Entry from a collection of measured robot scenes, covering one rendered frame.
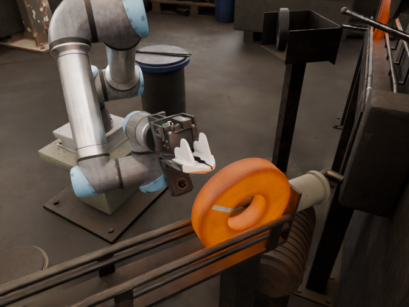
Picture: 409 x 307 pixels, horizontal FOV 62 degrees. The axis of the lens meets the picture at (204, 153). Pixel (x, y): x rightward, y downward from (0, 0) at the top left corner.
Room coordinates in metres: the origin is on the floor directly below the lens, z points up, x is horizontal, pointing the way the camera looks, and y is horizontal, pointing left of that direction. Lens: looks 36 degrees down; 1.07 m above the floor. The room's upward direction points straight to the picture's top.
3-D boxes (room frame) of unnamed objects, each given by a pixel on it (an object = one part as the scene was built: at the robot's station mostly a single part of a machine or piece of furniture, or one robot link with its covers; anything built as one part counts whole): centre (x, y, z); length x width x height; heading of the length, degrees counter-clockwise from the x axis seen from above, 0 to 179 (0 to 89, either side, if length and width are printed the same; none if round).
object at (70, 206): (1.13, 0.43, 0.13); 0.40 x 0.40 x 0.26; 60
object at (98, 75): (1.13, 0.43, 0.54); 0.13 x 0.12 x 0.14; 109
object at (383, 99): (0.52, -0.34, 0.68); 0.11 x 0.08 x 0.24; 66
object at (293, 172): (1.34, -0.37, 0.36); 0.26 x 0.20 x 0.72; 11
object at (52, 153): (1.13, 0.43, 0.28); 0.32 x 0.32 x 0.04; 60
